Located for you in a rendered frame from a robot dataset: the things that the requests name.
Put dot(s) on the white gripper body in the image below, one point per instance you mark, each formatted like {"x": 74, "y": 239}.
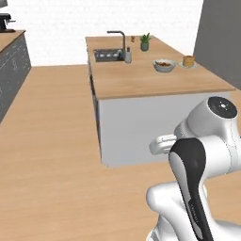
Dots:
{"x": 160, "y": 145}

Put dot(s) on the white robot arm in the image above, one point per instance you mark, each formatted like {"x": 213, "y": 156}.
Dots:
{"x": 200, "y": 147}

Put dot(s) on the white island with wooden counter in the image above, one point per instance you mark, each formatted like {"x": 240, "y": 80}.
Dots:
{"x": 141, "y": 125}

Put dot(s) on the brown pancake stack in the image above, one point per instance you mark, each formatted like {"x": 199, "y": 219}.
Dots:
{"x": 188, "y": 61}

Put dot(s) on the tall grey fridge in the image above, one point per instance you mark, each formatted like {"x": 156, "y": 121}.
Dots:
{"x": 219, "y": 40}

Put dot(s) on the grey bowl with food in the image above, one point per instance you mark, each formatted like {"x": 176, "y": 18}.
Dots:
{"x": 163, "y": 66}

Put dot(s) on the pale green plate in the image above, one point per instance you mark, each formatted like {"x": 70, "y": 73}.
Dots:
{"x": 181, "y": 64}

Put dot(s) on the grey soap dispenser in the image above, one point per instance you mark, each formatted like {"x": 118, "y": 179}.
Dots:
{"x": 128, "y": 57}

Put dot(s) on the green plant in grey pot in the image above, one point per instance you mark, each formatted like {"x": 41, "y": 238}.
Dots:
{"x": 144, "y": 44}

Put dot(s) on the steel sink basin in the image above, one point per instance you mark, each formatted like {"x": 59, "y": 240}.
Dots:
{"x": 108, "y": 55}

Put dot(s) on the small brown shaker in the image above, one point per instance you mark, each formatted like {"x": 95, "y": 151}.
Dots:
{"x": 133, "y": 39}

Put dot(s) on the dark grey tap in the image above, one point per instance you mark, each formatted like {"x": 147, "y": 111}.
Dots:
{"x": 123, "y": 39}

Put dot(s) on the dark grey cupboard run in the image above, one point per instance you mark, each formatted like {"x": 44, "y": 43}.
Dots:
{"x": 12, "y": 69}

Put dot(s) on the black coffee machine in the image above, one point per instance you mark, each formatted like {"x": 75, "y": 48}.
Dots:
{"x": 4, "y": 22}

